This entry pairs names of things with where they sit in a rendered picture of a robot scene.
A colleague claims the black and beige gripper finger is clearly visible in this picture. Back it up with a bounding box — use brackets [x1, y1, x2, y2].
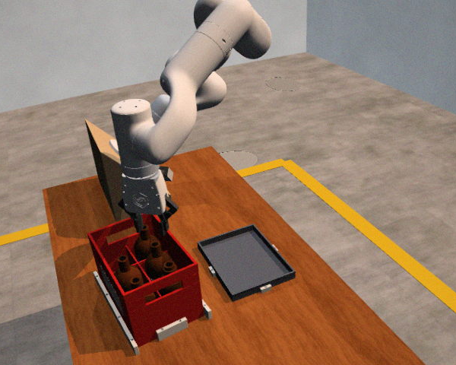
[118, 198, 144, 233]
[157, 195, 179, 236]

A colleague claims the red crate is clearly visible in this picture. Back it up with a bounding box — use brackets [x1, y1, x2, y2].
[90, 215, 204, 347]

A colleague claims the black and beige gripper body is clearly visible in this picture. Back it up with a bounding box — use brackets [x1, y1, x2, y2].
[122, 170, 169, 215]

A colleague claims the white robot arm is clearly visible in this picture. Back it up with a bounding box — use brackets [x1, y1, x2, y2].
[109, 0, 271, 182]

